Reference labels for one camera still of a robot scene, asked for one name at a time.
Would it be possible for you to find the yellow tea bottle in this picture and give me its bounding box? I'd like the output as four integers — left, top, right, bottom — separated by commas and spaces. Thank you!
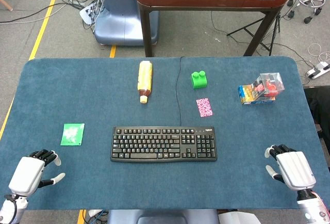
137, 60, 154, 104

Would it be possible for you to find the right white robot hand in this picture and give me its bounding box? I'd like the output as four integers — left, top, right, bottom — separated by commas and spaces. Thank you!
265, 144, 317, 193

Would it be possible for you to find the white power strip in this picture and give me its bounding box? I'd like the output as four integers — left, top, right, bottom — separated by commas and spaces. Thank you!
79, 1, 104, 25
305, 61, 330, 80

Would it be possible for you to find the blue table mat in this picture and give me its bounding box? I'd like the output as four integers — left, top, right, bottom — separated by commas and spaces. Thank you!
0, 56, 330, 211

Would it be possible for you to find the black computer keyboard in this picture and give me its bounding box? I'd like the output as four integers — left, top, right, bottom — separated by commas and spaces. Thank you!
110, 126, 218, 163

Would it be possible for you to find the clear plastic box red toy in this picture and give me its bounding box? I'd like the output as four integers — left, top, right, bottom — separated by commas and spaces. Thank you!
254, 72, 286, 98

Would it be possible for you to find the black keyboard cable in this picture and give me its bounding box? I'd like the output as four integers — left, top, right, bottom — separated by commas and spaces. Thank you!
175, 56, 185, 127

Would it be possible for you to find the blue robot torso base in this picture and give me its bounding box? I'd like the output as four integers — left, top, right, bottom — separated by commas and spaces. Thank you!
107, 209, 219, 224

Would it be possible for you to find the green toy building block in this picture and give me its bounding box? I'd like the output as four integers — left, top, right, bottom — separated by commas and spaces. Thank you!
190, 71, 209, 90

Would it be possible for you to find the pink patterned card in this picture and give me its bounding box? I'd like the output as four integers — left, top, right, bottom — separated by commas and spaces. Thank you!
195, 98, 214, 118

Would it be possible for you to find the black tripod stand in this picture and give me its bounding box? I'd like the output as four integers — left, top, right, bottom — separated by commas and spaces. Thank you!
226, 14, 281, 56

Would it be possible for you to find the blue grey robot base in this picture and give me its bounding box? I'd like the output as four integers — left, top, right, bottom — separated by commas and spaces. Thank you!
93, 0, 160, 46

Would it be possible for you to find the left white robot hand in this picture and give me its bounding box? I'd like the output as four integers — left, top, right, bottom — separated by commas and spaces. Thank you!
8, 149, 66, 197

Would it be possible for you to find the colourful cardboard box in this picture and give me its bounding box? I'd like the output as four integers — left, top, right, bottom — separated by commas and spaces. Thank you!
238, 83, 276, 105

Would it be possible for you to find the green square packet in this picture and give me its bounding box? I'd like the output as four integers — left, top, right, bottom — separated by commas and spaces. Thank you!
60, 123, 86, 147

